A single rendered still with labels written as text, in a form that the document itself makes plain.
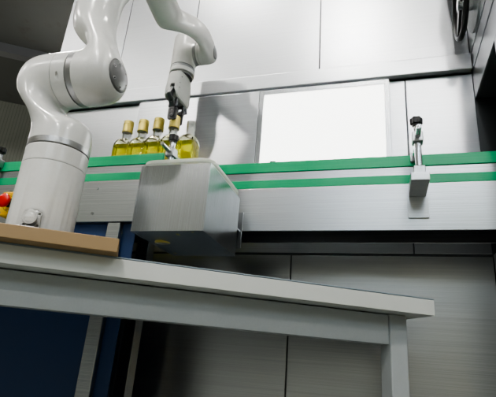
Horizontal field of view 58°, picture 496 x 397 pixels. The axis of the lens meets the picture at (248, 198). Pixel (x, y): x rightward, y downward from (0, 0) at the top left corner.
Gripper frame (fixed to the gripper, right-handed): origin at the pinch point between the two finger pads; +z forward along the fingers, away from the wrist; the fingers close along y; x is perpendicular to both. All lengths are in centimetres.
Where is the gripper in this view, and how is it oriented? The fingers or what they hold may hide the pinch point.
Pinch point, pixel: (175, 116)
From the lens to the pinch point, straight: 151.7
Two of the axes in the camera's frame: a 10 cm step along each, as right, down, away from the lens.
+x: 9.6, -0.2, -2.8
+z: -0.8, 9.3, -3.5
